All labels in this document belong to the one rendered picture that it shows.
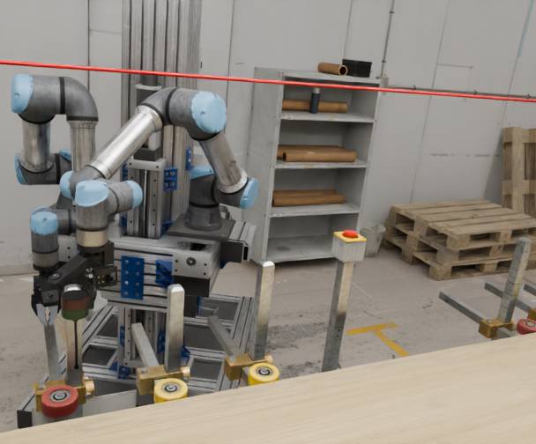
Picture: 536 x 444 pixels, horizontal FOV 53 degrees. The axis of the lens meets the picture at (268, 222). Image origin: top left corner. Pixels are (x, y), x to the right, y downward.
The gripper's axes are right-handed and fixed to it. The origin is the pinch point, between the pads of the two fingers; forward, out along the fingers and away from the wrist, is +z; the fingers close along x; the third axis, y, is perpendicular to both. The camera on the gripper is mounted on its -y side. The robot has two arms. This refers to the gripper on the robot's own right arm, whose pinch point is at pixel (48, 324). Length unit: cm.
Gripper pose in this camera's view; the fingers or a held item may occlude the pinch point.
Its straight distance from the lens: 183.7
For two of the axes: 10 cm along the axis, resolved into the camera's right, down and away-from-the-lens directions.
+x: -9.1, 0.4, -4.2
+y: -4.1, -3.3, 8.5
